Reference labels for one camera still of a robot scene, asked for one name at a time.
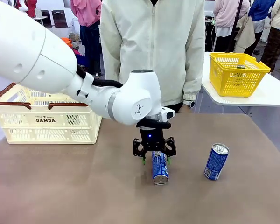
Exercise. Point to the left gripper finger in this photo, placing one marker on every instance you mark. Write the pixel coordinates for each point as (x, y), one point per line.
(170, 148)
(138, 149)

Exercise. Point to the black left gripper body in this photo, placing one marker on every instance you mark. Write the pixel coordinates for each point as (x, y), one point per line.
(151, 138)

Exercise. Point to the blue drink can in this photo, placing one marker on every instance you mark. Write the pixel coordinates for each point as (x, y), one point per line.
(215, 163)
(159, 168)

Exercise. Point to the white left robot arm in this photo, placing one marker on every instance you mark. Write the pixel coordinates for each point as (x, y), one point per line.
(25, 46)

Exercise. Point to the person left forearm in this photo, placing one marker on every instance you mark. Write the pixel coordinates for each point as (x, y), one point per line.
(193, 74)

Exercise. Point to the person right forearm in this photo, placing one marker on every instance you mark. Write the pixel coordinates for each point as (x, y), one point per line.
(110, 60)

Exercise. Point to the cream plastic shopping basket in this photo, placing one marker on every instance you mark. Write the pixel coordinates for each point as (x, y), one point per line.
(46, 134)

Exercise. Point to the yellow plastic basket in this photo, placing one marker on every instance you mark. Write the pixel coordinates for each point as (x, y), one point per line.
(238, 80)

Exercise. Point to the person left hand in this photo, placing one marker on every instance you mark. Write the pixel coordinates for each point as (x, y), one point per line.
(186, 109)

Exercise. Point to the black trousers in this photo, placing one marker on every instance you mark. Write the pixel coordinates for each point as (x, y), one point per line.
(176, 108)

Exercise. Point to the silver wrist watch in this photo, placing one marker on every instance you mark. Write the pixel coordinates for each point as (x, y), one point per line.
(189, 103)

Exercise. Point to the cream white jacket torso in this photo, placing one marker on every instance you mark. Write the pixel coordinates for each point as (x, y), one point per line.
(154, 42)

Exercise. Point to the dark blue cloth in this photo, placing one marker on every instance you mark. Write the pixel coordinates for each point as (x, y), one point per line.
(82, 61)

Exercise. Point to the orange cloth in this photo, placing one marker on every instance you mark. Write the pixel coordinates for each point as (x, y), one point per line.
(67, 42)

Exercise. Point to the beige coat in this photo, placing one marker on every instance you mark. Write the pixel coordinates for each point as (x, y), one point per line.
(246, 32)

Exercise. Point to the person in pink hoodie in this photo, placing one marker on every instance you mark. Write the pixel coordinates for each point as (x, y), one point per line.
(86, 14)

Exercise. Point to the person in pink sweater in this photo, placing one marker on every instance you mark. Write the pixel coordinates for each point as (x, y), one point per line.
(226, 14)

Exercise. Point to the person in blue jacket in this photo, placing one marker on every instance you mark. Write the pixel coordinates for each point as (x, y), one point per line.
(261, 11)

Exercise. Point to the person in red top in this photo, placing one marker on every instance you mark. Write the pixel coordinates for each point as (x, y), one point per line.
(30, 7)

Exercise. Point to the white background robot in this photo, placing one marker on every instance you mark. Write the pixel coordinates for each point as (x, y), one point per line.
(22, 5)

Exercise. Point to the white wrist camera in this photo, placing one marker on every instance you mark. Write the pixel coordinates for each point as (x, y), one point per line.
(170, 114)

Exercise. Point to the black wall panel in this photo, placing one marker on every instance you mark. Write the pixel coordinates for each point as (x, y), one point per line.
(47, 19)
(59, 19)

